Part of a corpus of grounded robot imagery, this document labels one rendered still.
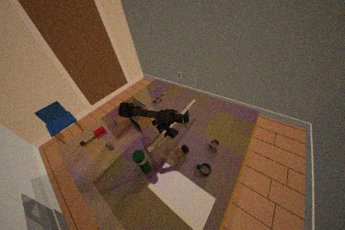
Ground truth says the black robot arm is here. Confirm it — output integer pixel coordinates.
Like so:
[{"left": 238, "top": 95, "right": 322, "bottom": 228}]
[{"left": 118, "top": 102, "right": 183, "bottom": 125}]

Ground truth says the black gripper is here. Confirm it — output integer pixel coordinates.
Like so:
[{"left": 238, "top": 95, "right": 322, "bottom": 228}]
[{"left": 152, "top": 119, "right": 178, "bottom": 138}]

